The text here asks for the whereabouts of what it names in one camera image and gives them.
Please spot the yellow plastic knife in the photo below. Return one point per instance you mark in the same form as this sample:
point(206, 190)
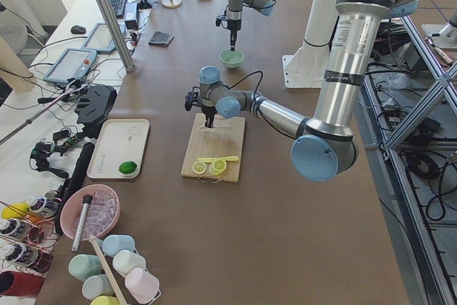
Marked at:
point(213, 159)

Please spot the red cylinder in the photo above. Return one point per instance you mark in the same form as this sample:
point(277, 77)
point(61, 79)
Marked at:
point(20, 284)

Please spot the black computer mouse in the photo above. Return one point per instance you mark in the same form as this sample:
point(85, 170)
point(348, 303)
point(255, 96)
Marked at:
point(77, 29)

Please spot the far teach pendant tablet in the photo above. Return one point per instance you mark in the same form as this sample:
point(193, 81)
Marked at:
point(100, 40)

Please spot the light blue lower cup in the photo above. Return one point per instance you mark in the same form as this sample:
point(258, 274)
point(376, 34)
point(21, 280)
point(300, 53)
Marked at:
point(97, 285)

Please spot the blue cup on rack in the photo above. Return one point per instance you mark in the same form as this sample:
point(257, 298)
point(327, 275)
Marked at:
point(114, 243)

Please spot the dark folded cloth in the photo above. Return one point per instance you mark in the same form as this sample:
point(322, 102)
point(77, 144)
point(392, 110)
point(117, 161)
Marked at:
point(160, 38)

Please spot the left lemon slice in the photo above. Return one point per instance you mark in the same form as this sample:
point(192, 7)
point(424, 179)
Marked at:
point(199, 167)

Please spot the white cup on rack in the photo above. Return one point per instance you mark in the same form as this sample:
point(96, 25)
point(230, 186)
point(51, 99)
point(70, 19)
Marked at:
point(125, 261)

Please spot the pink bowl with ice cubes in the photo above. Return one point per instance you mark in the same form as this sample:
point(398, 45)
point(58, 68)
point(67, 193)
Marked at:
point(104, 212)

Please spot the yellow cup on rack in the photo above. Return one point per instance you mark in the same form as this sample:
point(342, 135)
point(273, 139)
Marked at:
point(105, 300)

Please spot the cream rectangular tray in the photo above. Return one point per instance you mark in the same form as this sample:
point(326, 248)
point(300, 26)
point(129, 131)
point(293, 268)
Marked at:
point(119, 140)

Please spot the lower bottle in copper rack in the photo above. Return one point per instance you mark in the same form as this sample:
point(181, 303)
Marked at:
point(19, 254)

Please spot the near teach pendant tablet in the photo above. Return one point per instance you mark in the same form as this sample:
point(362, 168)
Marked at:
point(72, 64)

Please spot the black perforated bracket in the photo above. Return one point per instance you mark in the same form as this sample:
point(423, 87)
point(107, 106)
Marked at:
point(93, 109)

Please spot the green cup on rack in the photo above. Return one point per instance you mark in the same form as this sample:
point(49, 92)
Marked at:
point(83, 266)

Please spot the metal muddler rod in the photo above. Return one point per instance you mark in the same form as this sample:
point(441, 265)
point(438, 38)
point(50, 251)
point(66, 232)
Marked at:
point(81, 224)

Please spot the black long bar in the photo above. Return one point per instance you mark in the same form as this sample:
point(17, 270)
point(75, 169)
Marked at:
point(73, 184)

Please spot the teach pendant tablet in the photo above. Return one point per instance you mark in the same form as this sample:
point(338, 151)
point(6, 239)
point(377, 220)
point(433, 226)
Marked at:
point(72, 64)
point(100, 40)

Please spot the pink cup on rack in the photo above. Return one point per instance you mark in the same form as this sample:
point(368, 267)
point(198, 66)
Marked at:
point(142, 285)

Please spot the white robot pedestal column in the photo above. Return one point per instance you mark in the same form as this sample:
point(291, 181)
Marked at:
point(305, 69)

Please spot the bottle in copper rack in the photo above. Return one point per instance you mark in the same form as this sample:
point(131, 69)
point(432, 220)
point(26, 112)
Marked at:
point(15, 229)
point(42, 206)
point(19, 254)

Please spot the green lime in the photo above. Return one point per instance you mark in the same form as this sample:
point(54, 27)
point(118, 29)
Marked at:
point(127, 167)

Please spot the middle bottle in copper rack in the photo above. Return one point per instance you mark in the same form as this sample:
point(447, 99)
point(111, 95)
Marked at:
point(15, 229)

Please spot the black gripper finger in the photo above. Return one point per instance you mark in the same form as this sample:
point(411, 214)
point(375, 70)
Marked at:
point(232, 45)
point(208, 124)

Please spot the upper bottle in copper rack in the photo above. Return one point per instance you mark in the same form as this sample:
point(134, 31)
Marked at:
point(42, 206)

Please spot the mint green ceramic bowl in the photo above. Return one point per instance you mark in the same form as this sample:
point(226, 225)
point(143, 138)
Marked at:
point(231, 59)

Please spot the wooden cutting board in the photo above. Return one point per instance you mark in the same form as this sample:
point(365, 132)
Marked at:
point(224, 139)

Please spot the aluminium frame post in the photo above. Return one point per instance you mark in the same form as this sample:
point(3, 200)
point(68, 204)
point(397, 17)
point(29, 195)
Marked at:
point(113, 26)

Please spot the wooden stick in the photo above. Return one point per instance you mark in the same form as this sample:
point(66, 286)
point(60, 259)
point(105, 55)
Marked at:
point(117, 290)

